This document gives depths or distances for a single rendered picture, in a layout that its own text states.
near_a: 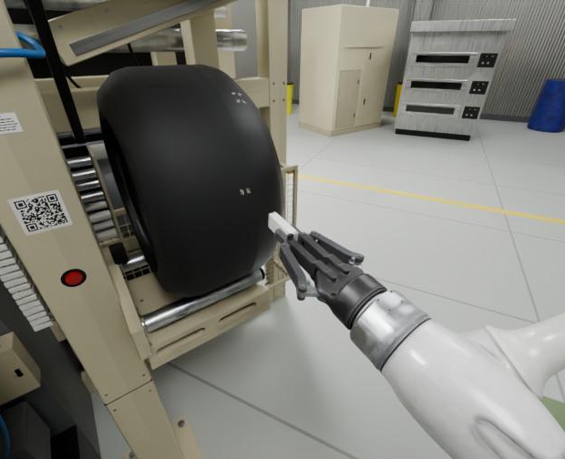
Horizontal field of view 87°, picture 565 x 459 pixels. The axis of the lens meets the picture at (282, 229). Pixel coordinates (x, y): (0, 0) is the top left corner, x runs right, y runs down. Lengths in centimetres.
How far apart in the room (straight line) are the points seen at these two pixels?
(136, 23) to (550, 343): 112
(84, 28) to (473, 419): 109
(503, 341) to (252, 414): 132
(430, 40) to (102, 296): 599
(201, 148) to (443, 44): 584
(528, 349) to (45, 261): 82
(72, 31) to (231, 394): 154
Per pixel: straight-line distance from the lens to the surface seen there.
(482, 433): 36
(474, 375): 36
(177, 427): 169
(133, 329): 77
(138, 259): 104
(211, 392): 174
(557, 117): 807
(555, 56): 875
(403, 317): 38
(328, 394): 172
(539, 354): 52
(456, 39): 626
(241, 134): 61
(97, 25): 107
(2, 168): 69
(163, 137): 57
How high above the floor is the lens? 149
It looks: 32 degrees down
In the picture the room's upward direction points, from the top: straight up
